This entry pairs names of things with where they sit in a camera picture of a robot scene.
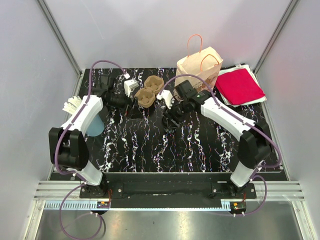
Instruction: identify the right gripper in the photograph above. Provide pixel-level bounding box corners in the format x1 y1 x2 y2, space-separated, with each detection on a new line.
162 98 190 129

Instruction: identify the lower brown pulp cup carrier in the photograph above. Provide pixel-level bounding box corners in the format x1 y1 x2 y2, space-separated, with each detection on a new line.
134 75 164 108

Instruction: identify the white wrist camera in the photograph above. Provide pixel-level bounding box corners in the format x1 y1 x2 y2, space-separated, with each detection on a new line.
156 90 174 109
123 73 139 99

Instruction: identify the light blue holder cup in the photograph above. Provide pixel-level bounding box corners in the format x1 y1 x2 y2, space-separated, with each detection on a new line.
86 114 105 137

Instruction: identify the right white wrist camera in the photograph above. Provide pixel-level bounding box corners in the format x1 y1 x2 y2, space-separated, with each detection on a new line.
156 90 174 109

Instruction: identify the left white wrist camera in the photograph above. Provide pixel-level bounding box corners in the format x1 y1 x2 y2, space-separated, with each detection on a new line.
123 73 139 99

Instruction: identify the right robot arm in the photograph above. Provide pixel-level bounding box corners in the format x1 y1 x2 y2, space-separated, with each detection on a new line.
157 80 272 199

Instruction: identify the purple cable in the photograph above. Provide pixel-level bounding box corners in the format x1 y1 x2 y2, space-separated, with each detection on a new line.
54 59 131 237
158 74 283 216

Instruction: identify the white wooden stirrer bundle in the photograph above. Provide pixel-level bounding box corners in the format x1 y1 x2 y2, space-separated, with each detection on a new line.
62 96 82 115

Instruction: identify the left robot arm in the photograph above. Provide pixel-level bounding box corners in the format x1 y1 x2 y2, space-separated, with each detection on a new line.
48 73 139 198

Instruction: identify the black marble pattern mat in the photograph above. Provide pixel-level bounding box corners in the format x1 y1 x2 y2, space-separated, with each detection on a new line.
51 67 283 174

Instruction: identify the beige paper takeout bag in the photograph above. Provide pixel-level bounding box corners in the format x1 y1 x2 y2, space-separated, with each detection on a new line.
176 37 224 88

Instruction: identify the aluminium frame rail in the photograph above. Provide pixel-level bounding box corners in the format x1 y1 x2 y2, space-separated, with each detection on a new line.
24 179 320 240

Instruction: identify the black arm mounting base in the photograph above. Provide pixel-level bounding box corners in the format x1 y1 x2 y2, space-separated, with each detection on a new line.
80 172 257 200

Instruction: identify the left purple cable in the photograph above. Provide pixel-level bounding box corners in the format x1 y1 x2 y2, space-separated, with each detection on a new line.
54 59 131 237

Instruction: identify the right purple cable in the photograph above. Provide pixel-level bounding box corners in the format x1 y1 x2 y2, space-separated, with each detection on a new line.
158 74 283 216

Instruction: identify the red cloth napkin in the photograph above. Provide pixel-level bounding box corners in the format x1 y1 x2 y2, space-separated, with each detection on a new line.
215 69 266 106

